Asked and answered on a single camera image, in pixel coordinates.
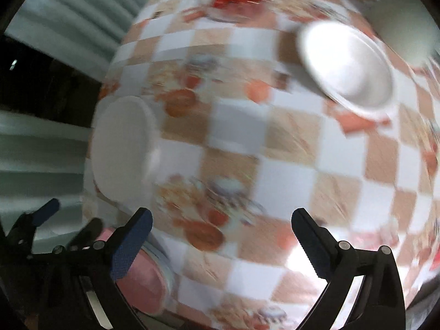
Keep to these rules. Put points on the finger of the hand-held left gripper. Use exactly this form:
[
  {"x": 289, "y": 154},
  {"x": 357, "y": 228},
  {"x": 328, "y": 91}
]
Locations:
[
  {"x": 46, "y": 211},
  {"x": 89, "y": 232}
]

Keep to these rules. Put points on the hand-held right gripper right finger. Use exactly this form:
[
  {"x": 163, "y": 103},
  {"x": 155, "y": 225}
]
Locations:
[{"x": 309, "y": 244}]

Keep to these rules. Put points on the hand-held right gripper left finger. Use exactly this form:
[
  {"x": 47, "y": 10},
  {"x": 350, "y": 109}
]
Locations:
[{"x": 132, "y": 244}]

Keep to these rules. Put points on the pink square plate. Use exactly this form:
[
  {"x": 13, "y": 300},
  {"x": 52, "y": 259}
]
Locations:
[{"x": 144, "y": 288}]

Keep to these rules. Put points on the white round plate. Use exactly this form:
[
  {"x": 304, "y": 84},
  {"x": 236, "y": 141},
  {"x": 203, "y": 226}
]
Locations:
[{"x": 123, "y": 147}]

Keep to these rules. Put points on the white disposable bowl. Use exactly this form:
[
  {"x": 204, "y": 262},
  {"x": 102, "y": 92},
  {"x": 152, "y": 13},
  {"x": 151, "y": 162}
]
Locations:
[{"x": 343, "y": 65}]

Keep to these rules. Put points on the checkered printed tablecloth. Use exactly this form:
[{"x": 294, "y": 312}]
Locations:
[{"x": 292, "y": 178}]

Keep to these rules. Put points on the grey padded sofa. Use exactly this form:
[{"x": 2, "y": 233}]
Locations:
[{"x": 68, "y": 24}]

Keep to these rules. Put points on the pale green pitcher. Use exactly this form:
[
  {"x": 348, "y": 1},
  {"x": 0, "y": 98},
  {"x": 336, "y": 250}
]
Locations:
[{"x": 402, "y": 31}]

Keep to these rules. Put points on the clear glass bowl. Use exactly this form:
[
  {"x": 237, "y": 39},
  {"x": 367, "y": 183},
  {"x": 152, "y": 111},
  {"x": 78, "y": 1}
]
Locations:
[{"x": 240, "y": 12}]

